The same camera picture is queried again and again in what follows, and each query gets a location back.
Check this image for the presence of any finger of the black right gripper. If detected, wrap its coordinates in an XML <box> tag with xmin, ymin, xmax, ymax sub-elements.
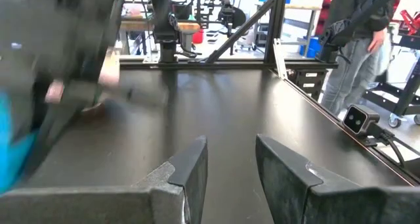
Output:
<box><xmin>22</xmin><ymin>82</ymin><xmax>99</xmax><ymax>175</ymax></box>

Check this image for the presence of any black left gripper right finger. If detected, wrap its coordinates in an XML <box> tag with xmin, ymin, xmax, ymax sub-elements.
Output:
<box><xmin>255</xmin><ymin>133</ymin><xmax>420</xmax><ymax>224</ymax></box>

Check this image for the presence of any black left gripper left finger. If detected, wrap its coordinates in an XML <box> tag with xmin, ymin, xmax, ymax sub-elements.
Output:
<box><xmin>0</xmin><ymin>135</ymin><xmax>209</xmax><ymax>224</ymax></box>

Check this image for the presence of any black drawer unit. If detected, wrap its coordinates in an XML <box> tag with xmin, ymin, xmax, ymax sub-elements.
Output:
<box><xmin>287</xmin><ymin>69</ymin><xmax>328</xmax><ymax>101</ymax></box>

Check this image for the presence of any wooden workbench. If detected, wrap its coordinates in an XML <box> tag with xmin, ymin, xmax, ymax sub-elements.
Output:
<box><xmin>119</xmin><ymin>19</ymin><xmax>201</xmax><ymax>34</ymax></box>

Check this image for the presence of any red bucket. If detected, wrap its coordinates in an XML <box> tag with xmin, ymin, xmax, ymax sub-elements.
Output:
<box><xmin>192</xmin><ymin>29</ymin><xmax>205</xmax><ymax>45</ymax></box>

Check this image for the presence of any person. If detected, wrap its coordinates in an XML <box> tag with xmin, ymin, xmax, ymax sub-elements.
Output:
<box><xmin>320</xmin><ymin>0</ymin><xmax>400</xmax><ymax>116</ymax></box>

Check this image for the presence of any black wheeled cart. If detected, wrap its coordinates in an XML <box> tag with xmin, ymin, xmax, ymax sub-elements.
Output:
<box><xmin>362</xmin><ymin>30</ymin><xmax>420</xmax><ymax>129</ymax></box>

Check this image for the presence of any blue storage bin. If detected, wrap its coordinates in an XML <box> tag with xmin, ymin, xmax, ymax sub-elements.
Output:
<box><xmin>299</xmin><ymin>36</ymin><xmax>323</xmax><ymax>59</ymax></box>

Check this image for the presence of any red tool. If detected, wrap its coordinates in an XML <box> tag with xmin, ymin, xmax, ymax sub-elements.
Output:
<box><xmin>399</xmin><ymin>9</ymin><xmax>420</xmax><ymax>35</ymax></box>

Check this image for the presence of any grey table-level camera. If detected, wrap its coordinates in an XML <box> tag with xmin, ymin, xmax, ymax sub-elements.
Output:
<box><xmin>342</xmin><ymin>104</ymin><xmax>381</xmax><ymax>137</ymax></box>

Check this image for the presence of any black camera cable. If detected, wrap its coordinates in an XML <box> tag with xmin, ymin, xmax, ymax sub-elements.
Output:
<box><xmin>370</xmin><ymin>124</ymin><xmax>420</xmax><ymax>169</ymax></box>

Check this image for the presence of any white metal bracket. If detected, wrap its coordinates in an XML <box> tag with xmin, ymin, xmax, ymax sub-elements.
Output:
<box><xmin>273</xmin><ymin>38</ymin><xmax>290</xmax><ymax>81</ymax></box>

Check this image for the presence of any black aluminium table frame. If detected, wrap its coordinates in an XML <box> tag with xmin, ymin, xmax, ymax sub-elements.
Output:
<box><xmin>119</xmin><ymin>0</ymin><xmax>420</xmax><ymax>186</ymax></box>

